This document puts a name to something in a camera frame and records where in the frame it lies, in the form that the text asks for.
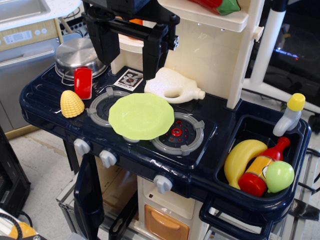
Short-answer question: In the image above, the stainless steel pot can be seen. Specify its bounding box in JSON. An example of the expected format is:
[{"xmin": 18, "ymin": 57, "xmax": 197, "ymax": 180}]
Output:
[{"xmin": 54, "ymin": 38, "xmax": 108, "ymax": 86}]

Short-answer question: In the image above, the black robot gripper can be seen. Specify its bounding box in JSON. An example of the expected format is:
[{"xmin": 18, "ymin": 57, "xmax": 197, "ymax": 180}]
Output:
[{"xmin": 83, "ymin": 0, "xmax": 180, "ymax": 79}]

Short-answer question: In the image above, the yellow toy banana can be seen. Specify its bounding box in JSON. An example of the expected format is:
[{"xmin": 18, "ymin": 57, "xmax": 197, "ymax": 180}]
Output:
[{"xmin": 224, "ymin": 139, "xmax": 268, "ymax": 190}]

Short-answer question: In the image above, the yellow toy corn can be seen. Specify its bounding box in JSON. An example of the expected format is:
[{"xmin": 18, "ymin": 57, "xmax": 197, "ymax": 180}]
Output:
[{"xmin": 60, "ymin": 90, "xmax": 85, "ymax": 118}]

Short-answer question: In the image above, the left grey stove burner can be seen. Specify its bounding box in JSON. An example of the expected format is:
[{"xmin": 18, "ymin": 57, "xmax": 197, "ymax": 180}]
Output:
[{"xmin": 86, "ymin": 87, "xmax": 129, "ymax": 128}]

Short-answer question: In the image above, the grey toy faucet yellow cap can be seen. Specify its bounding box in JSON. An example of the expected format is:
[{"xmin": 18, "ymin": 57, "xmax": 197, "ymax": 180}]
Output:
[{"xmin": 272, "ymin": 93, "xmax": 306, "ymax": 137}]

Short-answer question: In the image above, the navy oven door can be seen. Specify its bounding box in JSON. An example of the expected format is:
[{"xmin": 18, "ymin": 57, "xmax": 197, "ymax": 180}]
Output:
[{"xmin": 73, "ymin": 153, "xmax": 105, "ymax": 240}]

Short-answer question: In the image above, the red toy cup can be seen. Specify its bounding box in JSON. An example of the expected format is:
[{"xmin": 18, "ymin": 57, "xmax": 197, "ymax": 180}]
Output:
[{"xmin": 73, "ymin": 67, "xmax": 93, "ymax": 100}]

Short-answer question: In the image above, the grey stove burner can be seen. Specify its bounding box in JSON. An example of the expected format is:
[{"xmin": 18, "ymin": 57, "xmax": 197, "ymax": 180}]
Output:
[
  {"xmin": 86, "ymin": 87, "xmax": 129, "ymax": 128},
  {"xmin": 151, "ymin": 112, "xmax": 205, "ymax": 156}
]

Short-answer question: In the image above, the red toy ketchup bottle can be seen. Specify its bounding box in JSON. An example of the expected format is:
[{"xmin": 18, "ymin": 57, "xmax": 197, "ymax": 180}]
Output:
[{"xmin": 238, "ymin": 136, "xmax": 291, "ymax": 197}]

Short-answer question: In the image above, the grey stove knob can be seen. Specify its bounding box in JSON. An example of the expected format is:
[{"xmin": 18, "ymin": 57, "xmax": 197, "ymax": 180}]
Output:
[
  {"xmin": 73, "ymin": 138, "xmax": 91, "ymax": 156},
  {"xmin": 153, "ymin": 175, "xmax": 173, "ymax": 194},
  {"xmin": 99, "ymin": 150, "xmax": 117, "ymax": 168}
]

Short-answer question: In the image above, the left grey stove knob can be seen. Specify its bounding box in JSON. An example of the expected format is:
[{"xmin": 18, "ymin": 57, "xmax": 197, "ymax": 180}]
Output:
[{"xmin": 73, "ymin": 138, "xmax": 91, "ymax": 156}]

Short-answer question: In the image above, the navy toy kitchen counter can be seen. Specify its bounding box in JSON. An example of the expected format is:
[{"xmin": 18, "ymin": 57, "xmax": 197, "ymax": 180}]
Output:
[{"xmin": 20, "ymin": 67, "xmax": 298, "ymax": 240}]

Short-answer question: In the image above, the middle grey stove knob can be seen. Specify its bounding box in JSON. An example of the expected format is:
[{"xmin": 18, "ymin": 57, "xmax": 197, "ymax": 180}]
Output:
[{"xmin": 99, "ymin": 150, "xmax": 117, "ymax": 168}]

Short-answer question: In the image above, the right grey stove knob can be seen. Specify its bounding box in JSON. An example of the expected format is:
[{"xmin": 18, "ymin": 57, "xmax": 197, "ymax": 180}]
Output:
[{"xmin": 153, "ymin": 175, "xmax": 173, "ymax": 194}]

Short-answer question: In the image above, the red toy chili pepper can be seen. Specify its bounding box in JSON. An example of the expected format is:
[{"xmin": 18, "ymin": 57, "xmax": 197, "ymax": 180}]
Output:
[{"xmin": 192, "ymin": 0, "xmax": 242, "ymax": 16}]

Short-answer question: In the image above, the right grey stove burner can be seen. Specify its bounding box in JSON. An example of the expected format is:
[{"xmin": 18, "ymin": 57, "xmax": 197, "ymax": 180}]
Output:
[{"xmin": 151, "ymin": 112, "xmax": 205, "ymax": 156}]

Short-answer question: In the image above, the orange toy drawer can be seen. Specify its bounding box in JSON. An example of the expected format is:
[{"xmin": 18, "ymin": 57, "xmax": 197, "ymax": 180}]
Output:
[{"xmin": 144, "ymin": 205, "xmax": 190, "ymax": 240}]

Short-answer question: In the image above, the black box on floor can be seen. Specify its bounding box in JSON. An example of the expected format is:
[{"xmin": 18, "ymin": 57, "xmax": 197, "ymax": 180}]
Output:
[{"xmin": 0, "ymin": 130, "xmax": 31, "ymax": 217}]

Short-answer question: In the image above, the orange toy carrot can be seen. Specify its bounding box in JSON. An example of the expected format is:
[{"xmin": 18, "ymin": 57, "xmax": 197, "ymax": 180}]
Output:
[{"xmin": 129, "ymin": 18, "xmax": 143, "ymax": 26}]

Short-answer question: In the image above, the white toy detergent jug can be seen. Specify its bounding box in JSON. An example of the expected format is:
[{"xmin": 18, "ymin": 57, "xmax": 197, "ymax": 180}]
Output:
[{"xmin": 144, "ymin": 67, "xmax": 206, "ymax": 104}]

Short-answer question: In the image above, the wooden toy dishwasher unit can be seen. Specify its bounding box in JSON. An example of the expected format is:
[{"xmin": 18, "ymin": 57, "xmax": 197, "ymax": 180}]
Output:
[{"xmin": 0, "ymin": 0, "xmax": 81, "ymax": 132}]

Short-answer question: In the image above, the green toy pear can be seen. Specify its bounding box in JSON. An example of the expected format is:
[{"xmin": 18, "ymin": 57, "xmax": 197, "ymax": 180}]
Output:
[{"xmin": 265, "ymin": 161, "xmax": 295, "ymax": 193}]

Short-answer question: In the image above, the cream toy kitchen cabinet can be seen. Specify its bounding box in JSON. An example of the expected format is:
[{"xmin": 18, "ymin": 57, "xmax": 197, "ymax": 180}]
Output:
[{"xmin": 107, "ymin": 0, "xmax": 266, "ymax": 240}]

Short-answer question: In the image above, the white pipe frame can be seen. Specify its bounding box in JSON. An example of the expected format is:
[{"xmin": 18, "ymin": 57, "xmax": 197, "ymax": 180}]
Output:
[{"xmin": 243, "ymin": 0, "xmax": 320, "ymax": 114}]

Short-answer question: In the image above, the light green plastic plate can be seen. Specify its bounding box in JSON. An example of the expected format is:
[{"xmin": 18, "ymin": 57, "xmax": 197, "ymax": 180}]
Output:
[{"xmin": 108, "ymin": 93, "xmax": 175, "ymax": 141}]

